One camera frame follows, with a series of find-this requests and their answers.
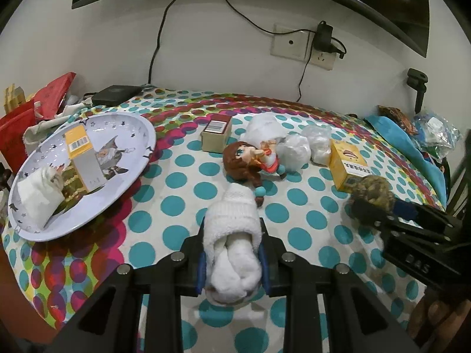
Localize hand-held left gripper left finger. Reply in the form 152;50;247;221
48;221;207;353

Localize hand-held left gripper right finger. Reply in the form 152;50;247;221
259;219;422;353

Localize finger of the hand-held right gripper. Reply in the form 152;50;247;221
349;196;400;237
393;199;463;243

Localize camouflage sock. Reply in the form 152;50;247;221
349;176;397;211

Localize yellow box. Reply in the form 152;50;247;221
329;139;370;193

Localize small white plastic bag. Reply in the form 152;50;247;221
302;124;333;165

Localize round white bundle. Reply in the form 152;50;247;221
276;133;312;173

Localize brown-haired doll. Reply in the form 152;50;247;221
223;140;288;208

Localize tan box with barcode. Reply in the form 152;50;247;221
201;115;233;153

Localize large white plastic bag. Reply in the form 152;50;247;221
245;114;286;145

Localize wizard print round plate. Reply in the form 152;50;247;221
8;112;157;242

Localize white box with orange label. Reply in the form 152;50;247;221
63;125;105;194

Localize person's right hand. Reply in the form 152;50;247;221
408;290;471;353

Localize blue cloth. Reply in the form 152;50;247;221
364;116;447;207

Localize clear plastic bag with contents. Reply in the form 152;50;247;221
410;112;462;162

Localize patterned snack packet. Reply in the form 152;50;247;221
378;105;418;135

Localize black clamp stand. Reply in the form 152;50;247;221
407;68;430;114

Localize black charger adapter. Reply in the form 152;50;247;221
313;21;346;59

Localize black set-top box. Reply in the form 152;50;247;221
91;84;142;106

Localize white canvas tote bag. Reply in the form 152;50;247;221
23;101;94;144

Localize red paper bag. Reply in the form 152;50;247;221
34;72;76;120

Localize red cardboard box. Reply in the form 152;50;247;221
0;102;39;170

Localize yellow boxes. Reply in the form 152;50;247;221
4;84;29;113

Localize dark furniture frame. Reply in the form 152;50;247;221
443;129;471;221

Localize black charger cable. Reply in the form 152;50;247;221
296;44;347;101

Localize white wall power outlet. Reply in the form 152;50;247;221
307;49;337;71

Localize white wall socket plate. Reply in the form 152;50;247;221
270;23;313;61

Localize thick black cable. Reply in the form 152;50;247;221
147;0;194;86

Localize thin black cable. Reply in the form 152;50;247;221
220;0;321;34

